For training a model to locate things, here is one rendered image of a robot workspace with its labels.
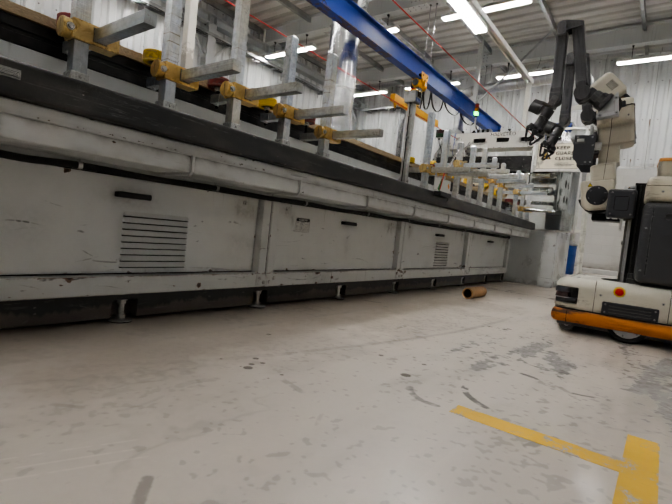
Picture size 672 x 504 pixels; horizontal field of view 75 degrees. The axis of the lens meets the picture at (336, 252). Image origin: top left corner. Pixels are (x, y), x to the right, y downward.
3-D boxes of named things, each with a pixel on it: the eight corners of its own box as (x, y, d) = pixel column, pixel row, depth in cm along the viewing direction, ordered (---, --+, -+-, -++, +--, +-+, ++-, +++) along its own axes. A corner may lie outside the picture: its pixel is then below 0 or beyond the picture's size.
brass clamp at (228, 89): (259, 106, 156) (261, 92, 156) (229, 94, 145) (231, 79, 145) (248, 107, 160) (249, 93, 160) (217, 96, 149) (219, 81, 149)
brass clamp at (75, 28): (120, 54, 116) (121, 35, 116) (64, 33, 106) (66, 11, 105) (109, 58, 120) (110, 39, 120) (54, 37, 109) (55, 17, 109)
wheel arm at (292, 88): (302, 96, 139) (304, 83, 139) (295, 93, 137) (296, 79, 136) (217, 107, 166) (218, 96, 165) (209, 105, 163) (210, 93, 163)
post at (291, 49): (286, 161, 172) (299, 37, 170) (280, 159, 169) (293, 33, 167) (280, 161, 174) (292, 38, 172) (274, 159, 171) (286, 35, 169)
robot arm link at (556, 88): (568, 19, 228) (570, 28, 238) (556, 21, 232) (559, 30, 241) (559, 102, 231) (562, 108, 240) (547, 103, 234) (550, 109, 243)
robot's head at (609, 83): (629, 100, 245) (610, 81, 250) (629, 87, 227) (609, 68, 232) (604, 118, 251) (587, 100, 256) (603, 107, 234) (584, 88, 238)
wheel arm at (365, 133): (383, 139, 179) (384, 129, 179) (378, 137, 177) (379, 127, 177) (303, 143, 206) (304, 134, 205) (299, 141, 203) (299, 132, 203)
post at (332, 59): (326, 166, 192) (338, 54, 189) (321, 164, 189) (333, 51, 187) (320, 166, 194) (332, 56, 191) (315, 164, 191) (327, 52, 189)
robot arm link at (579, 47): (585, 11, 224) (586, 20, 233) (555, 20, 232) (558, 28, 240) (591, 97, 223) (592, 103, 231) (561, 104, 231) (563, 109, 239)
